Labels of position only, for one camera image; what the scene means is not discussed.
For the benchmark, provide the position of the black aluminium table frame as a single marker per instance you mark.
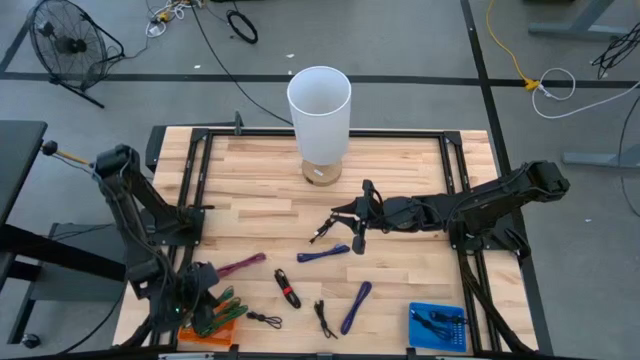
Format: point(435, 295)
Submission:
point(400, 133)

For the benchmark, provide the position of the black floor fan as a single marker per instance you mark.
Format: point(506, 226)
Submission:
point(70, 46)

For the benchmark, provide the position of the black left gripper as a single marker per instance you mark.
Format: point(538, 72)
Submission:
point(200, 285)

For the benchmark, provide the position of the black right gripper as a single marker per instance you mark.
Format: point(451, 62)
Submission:
point(395, 215)

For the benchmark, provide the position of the grey desk leg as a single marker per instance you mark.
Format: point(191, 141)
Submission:
point(575, 29)

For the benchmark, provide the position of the blue plastic tray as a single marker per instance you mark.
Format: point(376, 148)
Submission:
point(450, 342)

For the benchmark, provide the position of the grey desk foot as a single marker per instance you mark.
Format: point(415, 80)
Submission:
point(600, 160)

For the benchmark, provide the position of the white shade table lamp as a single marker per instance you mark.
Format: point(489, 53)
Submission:
point(320, 120)

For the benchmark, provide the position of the black desk top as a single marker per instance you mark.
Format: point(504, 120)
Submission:
point(20, 150)

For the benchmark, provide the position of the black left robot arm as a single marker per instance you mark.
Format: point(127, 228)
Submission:
point(125, 200)

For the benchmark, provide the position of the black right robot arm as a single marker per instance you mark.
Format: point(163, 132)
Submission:
point(490, 205)

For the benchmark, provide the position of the black corner plate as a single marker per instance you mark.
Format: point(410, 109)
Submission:
point(155, 145)

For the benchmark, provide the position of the orange plastic tray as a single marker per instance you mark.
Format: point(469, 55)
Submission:
point(220, 337)

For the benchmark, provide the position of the wooden rod with black ball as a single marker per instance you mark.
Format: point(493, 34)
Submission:
point(49, 148)

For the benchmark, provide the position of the black caster wheel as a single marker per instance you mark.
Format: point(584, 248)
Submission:
point(31, 341)

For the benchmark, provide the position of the black desk frame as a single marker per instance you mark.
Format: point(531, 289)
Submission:
point(50, 250)

